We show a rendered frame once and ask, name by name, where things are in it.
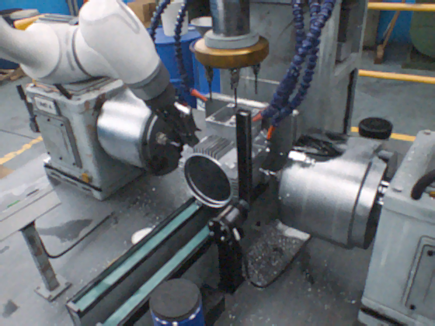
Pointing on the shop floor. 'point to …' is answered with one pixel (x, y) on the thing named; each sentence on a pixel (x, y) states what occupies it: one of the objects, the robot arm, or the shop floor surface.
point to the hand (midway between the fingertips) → (189, 137)
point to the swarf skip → (421, 39)
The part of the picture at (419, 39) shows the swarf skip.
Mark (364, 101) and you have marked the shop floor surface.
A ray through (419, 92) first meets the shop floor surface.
